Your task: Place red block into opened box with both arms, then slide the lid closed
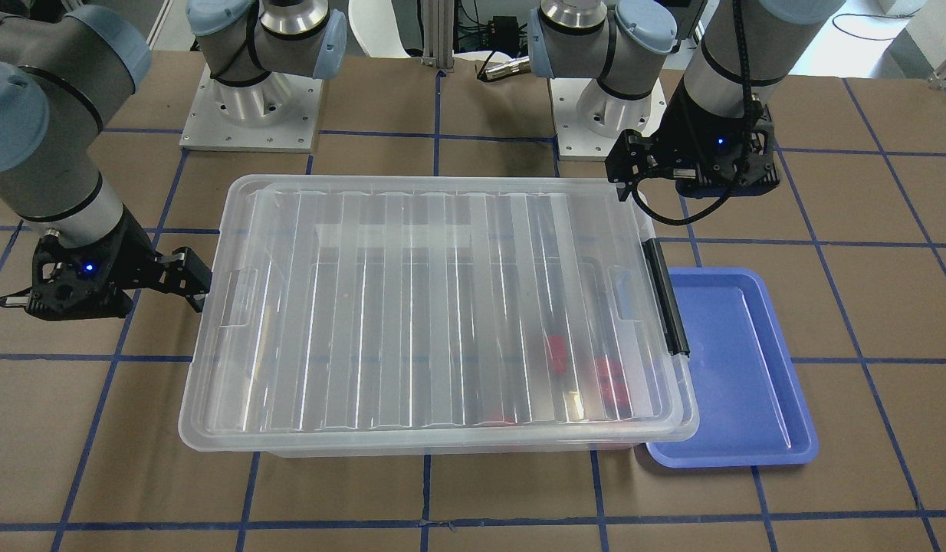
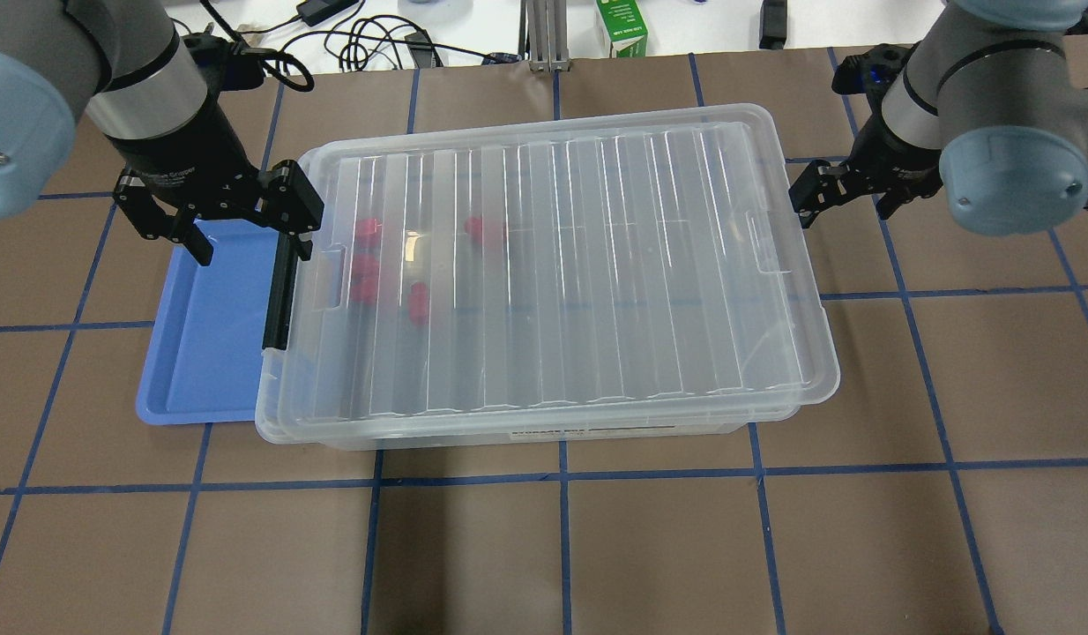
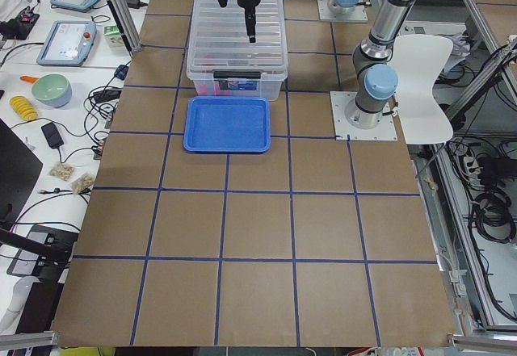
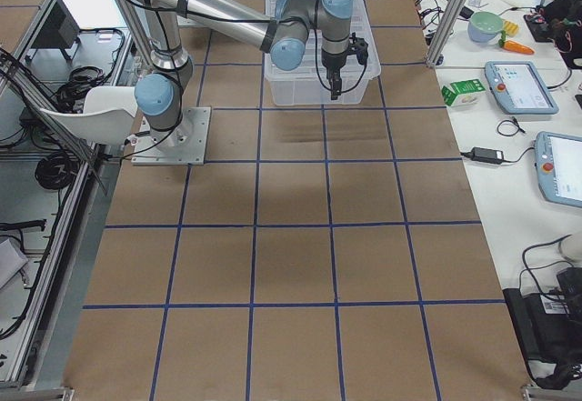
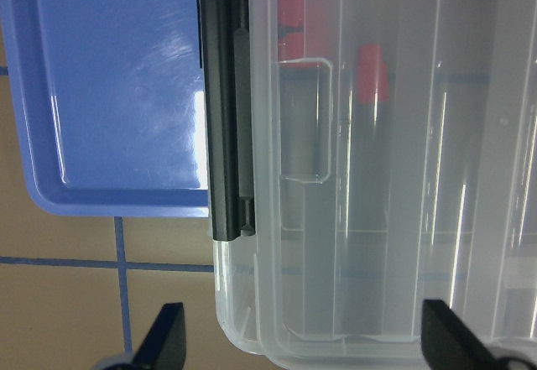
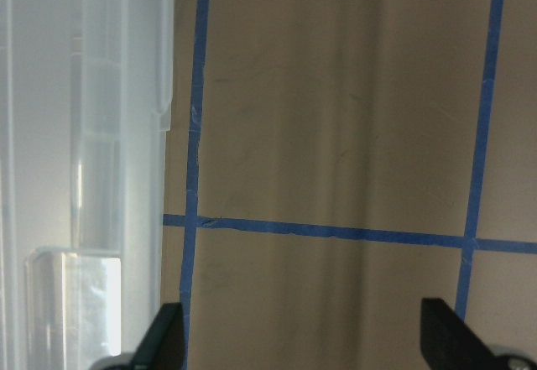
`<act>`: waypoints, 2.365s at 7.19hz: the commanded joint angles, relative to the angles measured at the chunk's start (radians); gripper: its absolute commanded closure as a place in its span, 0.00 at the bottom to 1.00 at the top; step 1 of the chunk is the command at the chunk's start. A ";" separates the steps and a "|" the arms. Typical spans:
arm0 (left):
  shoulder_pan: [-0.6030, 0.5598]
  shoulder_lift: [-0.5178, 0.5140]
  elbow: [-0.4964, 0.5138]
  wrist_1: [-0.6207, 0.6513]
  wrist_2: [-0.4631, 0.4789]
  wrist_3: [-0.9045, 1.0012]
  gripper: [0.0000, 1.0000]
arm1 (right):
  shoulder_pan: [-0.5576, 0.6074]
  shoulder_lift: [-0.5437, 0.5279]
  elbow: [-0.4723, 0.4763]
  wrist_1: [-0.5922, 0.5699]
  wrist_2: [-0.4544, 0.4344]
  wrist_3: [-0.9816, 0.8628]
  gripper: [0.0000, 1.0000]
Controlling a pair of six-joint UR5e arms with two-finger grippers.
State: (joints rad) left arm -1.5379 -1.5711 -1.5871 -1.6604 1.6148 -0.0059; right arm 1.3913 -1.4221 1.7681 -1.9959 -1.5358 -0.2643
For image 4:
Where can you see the white chair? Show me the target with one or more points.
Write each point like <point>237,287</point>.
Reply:
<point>107,117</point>

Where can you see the black power adapter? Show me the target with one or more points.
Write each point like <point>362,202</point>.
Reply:
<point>487,155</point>

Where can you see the toy corn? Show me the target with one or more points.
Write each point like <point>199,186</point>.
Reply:
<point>510,29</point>

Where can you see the green white carton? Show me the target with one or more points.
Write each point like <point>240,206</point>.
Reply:
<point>465,92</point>

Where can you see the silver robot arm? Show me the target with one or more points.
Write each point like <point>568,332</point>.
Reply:
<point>283,36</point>

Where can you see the clear plastic storage box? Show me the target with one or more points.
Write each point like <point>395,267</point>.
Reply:
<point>307,85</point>

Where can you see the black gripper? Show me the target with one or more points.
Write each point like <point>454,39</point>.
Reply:
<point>333,61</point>

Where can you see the toy carrot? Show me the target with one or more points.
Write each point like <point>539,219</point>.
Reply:
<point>513,46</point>

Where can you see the teach pendant tablet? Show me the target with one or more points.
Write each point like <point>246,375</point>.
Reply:
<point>558,165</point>
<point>519,89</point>

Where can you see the green bowl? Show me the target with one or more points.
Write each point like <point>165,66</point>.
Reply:
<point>484,26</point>

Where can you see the aluminium frame post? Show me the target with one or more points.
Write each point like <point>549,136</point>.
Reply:
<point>443,31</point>

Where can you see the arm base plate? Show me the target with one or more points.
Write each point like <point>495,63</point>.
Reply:
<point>185,146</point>

